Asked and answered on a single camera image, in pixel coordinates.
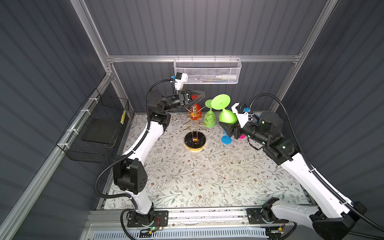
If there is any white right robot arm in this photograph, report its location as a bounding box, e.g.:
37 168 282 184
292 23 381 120
219 110 367 240

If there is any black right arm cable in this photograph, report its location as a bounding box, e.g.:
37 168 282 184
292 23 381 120
248 92 384 240

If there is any green wine glass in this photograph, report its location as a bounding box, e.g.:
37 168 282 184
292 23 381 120
211 94 238 124
204 100 216 128

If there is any red wine glass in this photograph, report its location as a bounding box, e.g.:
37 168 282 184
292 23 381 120
189 104 202 121

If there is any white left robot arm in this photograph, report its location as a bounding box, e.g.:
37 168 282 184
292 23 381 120
113 90 205 222

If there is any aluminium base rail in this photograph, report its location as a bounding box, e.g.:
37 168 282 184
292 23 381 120
80 207 319 240

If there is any black wire basket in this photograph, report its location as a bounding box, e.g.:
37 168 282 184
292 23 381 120
57 90 130 164

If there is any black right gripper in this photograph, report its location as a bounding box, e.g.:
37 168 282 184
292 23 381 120
219 120 267 148

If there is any white wire mesh basket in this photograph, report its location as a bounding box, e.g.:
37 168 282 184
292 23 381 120
173 58 242 85

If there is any blue wine glass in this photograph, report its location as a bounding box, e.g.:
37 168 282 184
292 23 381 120
221 130 232 145

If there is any gold wine glass rack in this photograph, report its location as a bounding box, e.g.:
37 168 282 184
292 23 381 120
171 107 210 152

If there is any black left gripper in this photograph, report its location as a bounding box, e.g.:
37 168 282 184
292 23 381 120
161 91 203 115

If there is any yellow marker in basket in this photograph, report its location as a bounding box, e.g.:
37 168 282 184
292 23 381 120
120 110 126 125

